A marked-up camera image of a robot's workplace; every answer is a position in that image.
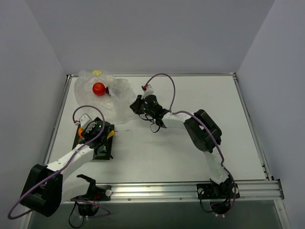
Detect aluminium front rail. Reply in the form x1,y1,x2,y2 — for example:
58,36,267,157
26,180,285,203

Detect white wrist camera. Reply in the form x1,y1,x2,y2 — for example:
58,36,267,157
142,84,154,99
74,113,96,133

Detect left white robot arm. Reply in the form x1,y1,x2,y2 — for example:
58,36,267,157
20,114,114,217

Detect dark brown fake fruit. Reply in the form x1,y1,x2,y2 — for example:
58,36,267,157
105,87,110,95

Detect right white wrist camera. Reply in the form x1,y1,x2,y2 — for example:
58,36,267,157
142,84,154,99

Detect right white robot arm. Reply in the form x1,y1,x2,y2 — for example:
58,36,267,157
130,95,234,197

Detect square teal ceramic plate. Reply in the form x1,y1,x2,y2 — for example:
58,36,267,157
72,123,114,160

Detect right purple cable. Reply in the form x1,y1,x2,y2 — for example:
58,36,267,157
142,73,240,215

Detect purple cable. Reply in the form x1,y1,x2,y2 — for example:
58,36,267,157
7,106,112,220
142,73,240,215

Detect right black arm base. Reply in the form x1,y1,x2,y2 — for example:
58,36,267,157
196,182,240,218

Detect red fake apple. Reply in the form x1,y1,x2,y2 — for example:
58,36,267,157
92,82,106,96

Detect translucent white plastic bag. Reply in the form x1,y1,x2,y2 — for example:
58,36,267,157
74,70,136,124

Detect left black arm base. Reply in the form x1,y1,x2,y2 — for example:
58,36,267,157
72,185,112,219

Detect orange fake persimmon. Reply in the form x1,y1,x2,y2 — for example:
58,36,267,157
78,127,84,139

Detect yellow fake pear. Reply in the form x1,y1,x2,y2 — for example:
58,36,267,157
107,130,115,139

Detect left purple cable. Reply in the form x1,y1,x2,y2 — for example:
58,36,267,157
7,106,112,220

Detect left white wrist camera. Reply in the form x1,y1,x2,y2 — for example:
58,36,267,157
74,113,96,133

